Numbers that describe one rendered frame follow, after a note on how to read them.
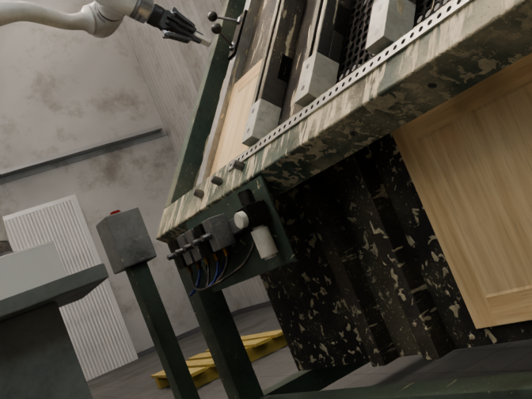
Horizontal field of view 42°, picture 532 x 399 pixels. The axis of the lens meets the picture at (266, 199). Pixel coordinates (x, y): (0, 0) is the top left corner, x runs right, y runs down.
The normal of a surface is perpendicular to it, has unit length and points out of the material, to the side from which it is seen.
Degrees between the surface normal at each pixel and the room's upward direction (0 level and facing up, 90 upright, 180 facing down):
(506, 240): 90
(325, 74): 90
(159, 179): 90
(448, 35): 51
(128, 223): 90
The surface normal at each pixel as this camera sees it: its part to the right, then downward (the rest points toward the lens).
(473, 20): -0.85, -0.36
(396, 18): 0.49, -0.28
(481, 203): -0.79, 0.27
